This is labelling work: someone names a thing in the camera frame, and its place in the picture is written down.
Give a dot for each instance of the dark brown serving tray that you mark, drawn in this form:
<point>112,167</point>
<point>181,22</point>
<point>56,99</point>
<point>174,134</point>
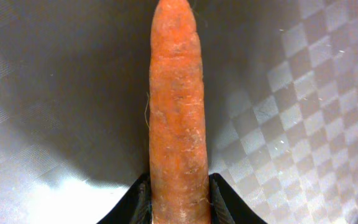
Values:
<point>281,98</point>

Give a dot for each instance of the orange carrot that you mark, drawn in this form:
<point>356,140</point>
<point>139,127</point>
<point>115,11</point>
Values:
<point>177,133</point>

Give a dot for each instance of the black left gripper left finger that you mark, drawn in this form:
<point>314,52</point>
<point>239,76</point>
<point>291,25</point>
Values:
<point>135,207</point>

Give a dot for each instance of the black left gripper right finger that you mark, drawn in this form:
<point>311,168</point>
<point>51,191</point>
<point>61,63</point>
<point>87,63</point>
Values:
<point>227,207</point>

